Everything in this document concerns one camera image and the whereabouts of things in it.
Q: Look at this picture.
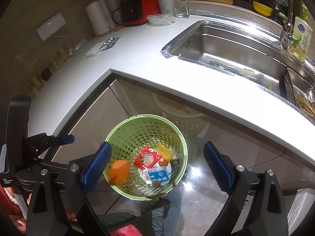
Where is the orange foam fruit net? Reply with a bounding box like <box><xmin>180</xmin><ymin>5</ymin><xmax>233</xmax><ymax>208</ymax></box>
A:
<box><xmin>108</xmin><ymin>160</ymin><xmax>130</xmax><ymax>185</ymax></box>

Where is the red silver snack wrapper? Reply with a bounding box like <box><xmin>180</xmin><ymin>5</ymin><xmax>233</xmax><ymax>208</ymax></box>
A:
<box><xmin>133</xmin><ymin>147</ymin><xmax>162</xmax><ymax>170</ymax></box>

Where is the orange fruit peel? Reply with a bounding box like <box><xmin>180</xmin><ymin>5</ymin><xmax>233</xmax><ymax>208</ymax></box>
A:
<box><xmin>158</xmin><ymin>159</ymin><xmax>170</xmax><ymax>166</ymax></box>

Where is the brown round fruit pit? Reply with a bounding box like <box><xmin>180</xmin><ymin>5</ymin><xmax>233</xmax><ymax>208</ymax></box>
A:
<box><xmin>152</xmin><ymin>181</ymin><xmax>161</xmax><ymax>188</ymax></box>

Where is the blue white milk carton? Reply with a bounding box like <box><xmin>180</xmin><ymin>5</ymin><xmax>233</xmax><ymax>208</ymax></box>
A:
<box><xmin>138</xmin><ymin>163</ymin><xmax>172</xmax><ymax>186</ymax></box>

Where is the white foam block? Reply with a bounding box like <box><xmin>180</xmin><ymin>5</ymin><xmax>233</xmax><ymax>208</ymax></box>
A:
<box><xmin>85</xmin><ymin>43</ymin><xmax>103</xmax><ymax>58</ymax></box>

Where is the silver pill blister pack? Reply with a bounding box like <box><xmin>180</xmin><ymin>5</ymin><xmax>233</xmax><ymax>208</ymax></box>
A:
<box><xmin>100</xmin><ymin>37</ymin><xmax>120</xmax><ymax>51</ymax></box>

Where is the clear plastic bag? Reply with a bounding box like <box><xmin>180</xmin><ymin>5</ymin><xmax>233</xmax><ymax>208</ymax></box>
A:
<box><xmin>146</xmin><ymin>14</ymin><xmax>175</xmax><ymax>26</ymax></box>

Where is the green perforated trash basket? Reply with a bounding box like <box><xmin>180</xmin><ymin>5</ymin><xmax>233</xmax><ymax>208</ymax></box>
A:
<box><xmin>104</xmin><ymin>114</ymin><xmax>188</xmax><ymax>201</ymax></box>

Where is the left hand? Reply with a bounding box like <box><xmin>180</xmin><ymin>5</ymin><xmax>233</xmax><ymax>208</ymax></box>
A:
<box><xmin>2</xmin><ymin>187</ymin><xmax>32</xmax><ymax>235</ymax></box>

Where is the yellow sponge piece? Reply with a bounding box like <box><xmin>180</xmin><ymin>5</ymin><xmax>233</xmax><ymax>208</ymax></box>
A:
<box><xmin>156</xmin><ymin>142</ymin><xmax>175</xmax><ymax>162</ymax></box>

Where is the bundle of bamboo skewers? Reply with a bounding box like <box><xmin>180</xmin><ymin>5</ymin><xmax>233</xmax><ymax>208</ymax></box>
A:
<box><xmin>294</xmin><ymin>94</ymin><xmax>315</xmax><ymax>120</ymax></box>

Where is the stainless steel sink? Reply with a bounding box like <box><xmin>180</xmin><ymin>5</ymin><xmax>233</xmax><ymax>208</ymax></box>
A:
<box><xmin>161</xmin><ymin>21</ymin><xmax>314</xmax><ymax>122</ymax></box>

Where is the white electric kettle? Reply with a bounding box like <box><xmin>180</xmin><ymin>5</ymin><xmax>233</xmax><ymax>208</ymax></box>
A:
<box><xmin>85</xmin><ymin>0</ymin><xmax>116</xmax><ymax>36</ymax></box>

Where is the dish soap bottle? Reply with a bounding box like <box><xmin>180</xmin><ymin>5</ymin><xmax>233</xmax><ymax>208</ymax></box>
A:
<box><xmin>288</xmin><ymin>3</ymin><xmax>313</xmax><ymax>62</ymax></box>

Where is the red black blender base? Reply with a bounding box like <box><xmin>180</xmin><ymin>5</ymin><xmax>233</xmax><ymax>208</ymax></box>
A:
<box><xmin>121</xmin><ymin>0</ymin><xmax>161</xmax><ymax>27</ymax></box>

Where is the yellow bowl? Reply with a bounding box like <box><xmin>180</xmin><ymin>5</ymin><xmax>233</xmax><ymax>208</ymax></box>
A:
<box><xmin>253</xmin><ymin>1</ymin><xmax>273</xmax><ymax>17</ymax></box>

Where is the clear drinking glass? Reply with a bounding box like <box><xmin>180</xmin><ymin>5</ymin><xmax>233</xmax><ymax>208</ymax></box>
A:
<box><xmin>173</xmin><ymin>0</ymin><xmax>190</xmax><ymax>18</ymax></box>

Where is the white printed mug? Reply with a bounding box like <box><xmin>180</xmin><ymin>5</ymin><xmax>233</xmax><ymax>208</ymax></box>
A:
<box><xmin>158</xmin><ymin>0</ymin><xmax>173</xmax><ymax>16</ymax></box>

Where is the chrome faucet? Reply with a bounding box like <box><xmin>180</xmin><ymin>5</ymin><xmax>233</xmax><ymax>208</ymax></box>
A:
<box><xmin>273</xmin><ymin>0</ymin><xmax>293</xmax><ymax>50</ymax></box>

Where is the white wall socket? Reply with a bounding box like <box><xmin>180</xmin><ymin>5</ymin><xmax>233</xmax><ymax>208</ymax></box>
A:
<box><xmin>36</xmin><ymin>12</ymin><xmax>66</xmax><ymax>41</ymax></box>

